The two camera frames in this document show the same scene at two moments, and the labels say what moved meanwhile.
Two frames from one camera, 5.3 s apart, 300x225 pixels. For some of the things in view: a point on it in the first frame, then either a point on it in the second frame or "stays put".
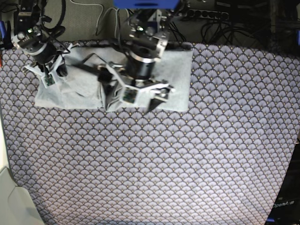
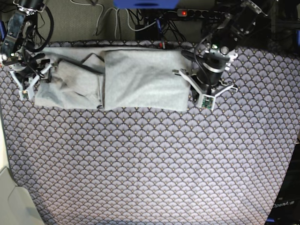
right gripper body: x=35 y=41 to x=28 y=69
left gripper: x=142 y=52 to x=214 y=60
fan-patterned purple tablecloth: x=222 y=162 stays put
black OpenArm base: x=286 y=210 stays put
